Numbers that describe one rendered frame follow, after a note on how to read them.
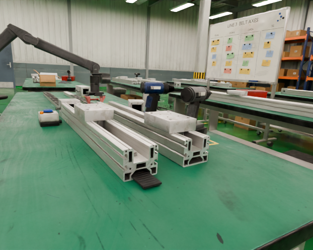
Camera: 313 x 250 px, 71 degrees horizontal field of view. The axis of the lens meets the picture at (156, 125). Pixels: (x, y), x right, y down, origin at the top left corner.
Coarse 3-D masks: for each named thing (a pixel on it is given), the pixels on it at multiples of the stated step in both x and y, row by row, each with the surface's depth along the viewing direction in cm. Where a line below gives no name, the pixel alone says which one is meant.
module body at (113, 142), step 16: (64, 112) 113; (80, 128) 90; (96, 128) 70; (112, 128) 78; (128, 128) 72; (96, 144) 71; (112, 144) 59; (128, 144) 67; (144, 144) 59; (112, 160) 60; (128, 160) 54; (144, 160) 57; (128, 176) 56
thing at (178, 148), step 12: (120, 108) 117; (120, 120) 101; (132, 120) 90; (144, 132) 83; (156, 132) 77; (192, 132) 71; (168, 144) 70; (180, 144) 66; (192, 144) 71; (204, 144) 68; (168, 156) 70; (180, 156) 65; (192, 156) 66; (204, 156) 70
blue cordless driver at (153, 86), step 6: (144, 84) 108; (150, 84) 108; (156, 84) 109; (162, 84) 110; (168, 84) 112; (144, 90) 109; (150, 90) 109; (156, 90) 109; (162, 90) 110; (168, 90) 112; (150, 96) 111; (156, 96) 111; (150, 102) 111; (156, 102) 112; (150, 108) 112; (156, 108) 114
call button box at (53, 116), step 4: (44, 112) 102; (48, 112) 103; (52, 112) 104; (56, 112) 105; (40, 116) 99; (44, 116) 100; (48, 116) 101; (52, 116) 102; (56, 116) 103; (40, 120) 100; (44, 120) 101; (48, 120) 101; (52, 120) 102; (56, 120) 103; (60, 120) 108; (40, 124) 100; (44, 124) 101; (48, 124) 102; (52, 124) 103; (56, 124) 104
